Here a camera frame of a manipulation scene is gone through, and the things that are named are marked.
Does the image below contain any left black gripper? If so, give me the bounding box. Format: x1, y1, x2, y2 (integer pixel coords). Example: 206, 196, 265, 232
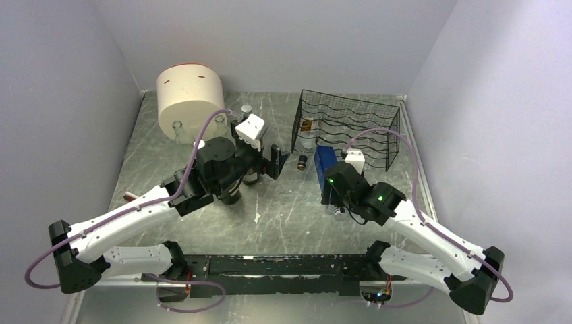
214, 121, 290, 193

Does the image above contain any clear bottle black gold label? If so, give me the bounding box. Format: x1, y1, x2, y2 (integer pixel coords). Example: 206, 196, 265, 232
297, 117, 320, 158

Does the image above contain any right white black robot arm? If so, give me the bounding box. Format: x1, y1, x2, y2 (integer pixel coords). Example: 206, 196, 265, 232
325, 161, 505, 315

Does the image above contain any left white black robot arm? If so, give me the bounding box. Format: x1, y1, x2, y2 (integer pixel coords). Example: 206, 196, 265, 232
49, 137, 289, 294

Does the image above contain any olive wine bottle white label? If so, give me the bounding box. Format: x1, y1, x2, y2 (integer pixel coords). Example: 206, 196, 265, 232
242, 172, 259, 186

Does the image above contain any dark green wine bottle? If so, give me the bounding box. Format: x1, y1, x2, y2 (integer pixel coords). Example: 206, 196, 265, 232
217, 186, 241, 205

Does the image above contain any clear bottle silver cap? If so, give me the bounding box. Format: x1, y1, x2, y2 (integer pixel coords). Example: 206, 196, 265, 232
241, 104, 252, 118

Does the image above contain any clear open-neck glass bottle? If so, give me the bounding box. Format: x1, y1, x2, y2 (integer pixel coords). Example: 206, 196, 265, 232
213, 115, 235, 143

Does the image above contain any clear bottle white cap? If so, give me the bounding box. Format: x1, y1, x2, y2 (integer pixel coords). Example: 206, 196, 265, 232
193, 140, 205, 149

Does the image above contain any clear glass bottle by container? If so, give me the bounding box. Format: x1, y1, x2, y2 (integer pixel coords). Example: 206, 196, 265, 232
172, 121, 192, 145

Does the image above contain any cream cylindrical container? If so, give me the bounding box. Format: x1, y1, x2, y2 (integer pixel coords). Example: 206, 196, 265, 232
156, 63, 225, 140

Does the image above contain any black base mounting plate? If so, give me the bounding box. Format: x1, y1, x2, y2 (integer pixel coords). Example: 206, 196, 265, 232
159, 254, 388, 298

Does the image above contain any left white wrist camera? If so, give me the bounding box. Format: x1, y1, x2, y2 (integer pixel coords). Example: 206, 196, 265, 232
235, 114, 265, 152

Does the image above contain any black wire wine rack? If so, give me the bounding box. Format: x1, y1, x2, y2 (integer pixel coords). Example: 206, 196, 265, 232
291, 89, 401, 171

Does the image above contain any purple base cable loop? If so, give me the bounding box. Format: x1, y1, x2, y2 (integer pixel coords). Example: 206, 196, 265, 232
142, 273, 227, 313

